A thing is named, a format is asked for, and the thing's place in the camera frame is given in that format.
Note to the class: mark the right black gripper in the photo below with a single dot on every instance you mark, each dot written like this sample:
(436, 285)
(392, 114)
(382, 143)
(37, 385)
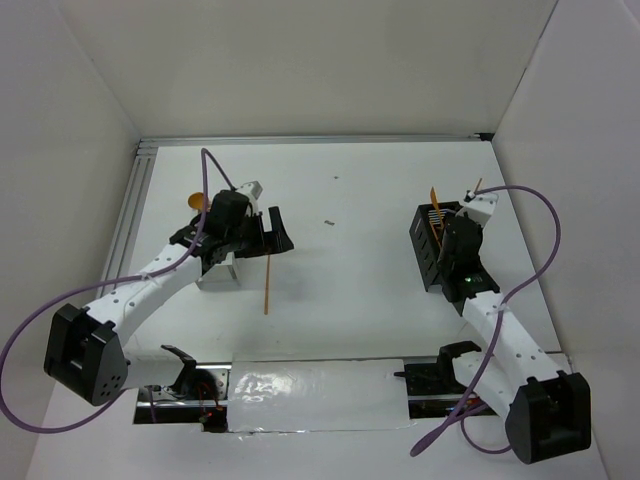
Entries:
(443, 234)

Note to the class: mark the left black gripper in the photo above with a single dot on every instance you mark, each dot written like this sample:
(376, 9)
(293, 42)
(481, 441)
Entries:
(269, 242)

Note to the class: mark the orange fork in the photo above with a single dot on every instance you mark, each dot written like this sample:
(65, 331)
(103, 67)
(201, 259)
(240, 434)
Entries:
(435, 204)

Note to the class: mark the orange spoon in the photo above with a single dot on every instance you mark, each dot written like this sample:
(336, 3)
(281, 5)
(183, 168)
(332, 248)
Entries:
(196, 201)

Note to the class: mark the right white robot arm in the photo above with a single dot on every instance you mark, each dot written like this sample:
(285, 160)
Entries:
(546, 411)

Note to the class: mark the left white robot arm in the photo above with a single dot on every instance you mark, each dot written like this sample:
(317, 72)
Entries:
(85, 350)

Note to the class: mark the black utensil container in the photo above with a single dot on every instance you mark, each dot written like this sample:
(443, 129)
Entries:
(425, 248)

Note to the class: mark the white utensil container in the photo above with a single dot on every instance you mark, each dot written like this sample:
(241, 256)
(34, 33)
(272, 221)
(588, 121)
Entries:
(223, 276)

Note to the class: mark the white tape sheet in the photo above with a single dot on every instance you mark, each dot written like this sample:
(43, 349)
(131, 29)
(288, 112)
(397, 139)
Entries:
(317, 396)

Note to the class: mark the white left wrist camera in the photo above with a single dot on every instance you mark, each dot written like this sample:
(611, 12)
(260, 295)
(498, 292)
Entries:
(252, 190)

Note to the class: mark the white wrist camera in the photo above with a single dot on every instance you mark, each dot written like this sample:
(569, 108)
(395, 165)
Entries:
(252, 190)
(478, 207)

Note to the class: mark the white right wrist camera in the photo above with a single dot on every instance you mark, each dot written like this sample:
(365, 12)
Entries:
(478, 207)

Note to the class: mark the aluminium rail at back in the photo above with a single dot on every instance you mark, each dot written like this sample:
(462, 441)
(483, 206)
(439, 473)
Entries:
(156, 142)

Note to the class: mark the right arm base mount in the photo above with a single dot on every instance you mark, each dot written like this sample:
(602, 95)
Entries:
(430, 395)

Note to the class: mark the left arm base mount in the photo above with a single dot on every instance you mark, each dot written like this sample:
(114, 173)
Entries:
(202, 402)

